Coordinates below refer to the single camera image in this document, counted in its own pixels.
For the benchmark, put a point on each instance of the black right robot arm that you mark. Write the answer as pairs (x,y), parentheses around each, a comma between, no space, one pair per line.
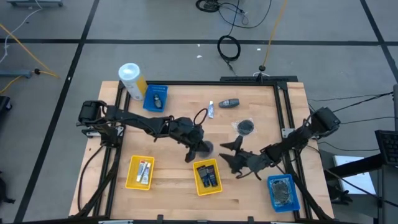
(323,121)

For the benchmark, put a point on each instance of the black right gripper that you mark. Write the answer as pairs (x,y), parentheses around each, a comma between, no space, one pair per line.
(255,160)

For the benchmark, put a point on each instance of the black stand pole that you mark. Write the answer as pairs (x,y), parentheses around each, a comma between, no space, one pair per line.
(261,68)

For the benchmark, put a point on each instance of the yellow plastic basket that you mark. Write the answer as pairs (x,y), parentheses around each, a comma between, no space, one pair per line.
(197,189)
(132,183)

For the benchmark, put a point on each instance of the clear bag with black item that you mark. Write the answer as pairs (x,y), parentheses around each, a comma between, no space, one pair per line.
(281,193)
(245,127)
(208,150)

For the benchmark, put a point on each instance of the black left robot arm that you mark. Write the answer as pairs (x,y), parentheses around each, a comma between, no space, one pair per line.
(133,119)

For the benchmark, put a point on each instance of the grey floor bar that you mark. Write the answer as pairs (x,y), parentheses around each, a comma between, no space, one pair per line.
(34,3)
(15,73)

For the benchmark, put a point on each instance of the black desk bar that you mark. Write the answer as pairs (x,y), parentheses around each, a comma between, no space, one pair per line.
(354,166)

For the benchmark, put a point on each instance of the white board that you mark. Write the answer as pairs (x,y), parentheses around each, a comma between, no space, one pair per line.
(357,182)

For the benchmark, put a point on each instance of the blue plastic basket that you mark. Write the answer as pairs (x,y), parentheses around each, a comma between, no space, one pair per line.
(149,105)
(293,205)

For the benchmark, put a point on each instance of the white toothpaste tube red end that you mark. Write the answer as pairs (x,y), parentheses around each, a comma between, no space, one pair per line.
(140,171)
(211,110)

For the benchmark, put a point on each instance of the black face wash tube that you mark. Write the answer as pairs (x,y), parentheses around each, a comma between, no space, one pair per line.
(203,177)
(212,175)

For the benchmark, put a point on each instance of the yellow wipes canister white lid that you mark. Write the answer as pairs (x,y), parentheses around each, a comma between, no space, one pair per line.
(129,73)

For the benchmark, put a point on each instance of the silver frame bracket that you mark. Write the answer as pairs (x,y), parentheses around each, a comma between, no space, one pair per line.
(90,133)
(287,132)

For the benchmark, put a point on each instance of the black keyboard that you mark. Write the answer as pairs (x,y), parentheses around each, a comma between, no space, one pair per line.
(387,146)

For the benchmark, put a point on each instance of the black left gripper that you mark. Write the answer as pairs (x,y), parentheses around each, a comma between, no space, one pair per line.
(186,130)

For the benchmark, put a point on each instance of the white purple toothpaste tube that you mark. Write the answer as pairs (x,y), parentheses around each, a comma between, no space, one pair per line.
(146,174)

